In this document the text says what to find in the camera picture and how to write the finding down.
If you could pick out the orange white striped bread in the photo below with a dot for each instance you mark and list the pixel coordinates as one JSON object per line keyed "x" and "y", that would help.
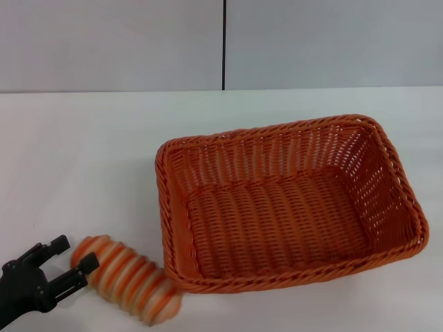
{"x": 131, "y": 280}

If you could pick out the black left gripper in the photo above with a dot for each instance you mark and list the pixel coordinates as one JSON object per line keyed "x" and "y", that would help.
{"x": 20, "y": 287}

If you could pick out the orange woven plastic basket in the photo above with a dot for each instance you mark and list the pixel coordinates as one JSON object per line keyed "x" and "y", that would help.
{"x": 284, "y": 221}

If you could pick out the black vertical wall strip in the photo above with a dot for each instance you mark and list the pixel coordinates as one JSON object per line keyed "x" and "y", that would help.
{"x": 224, "y": 45}

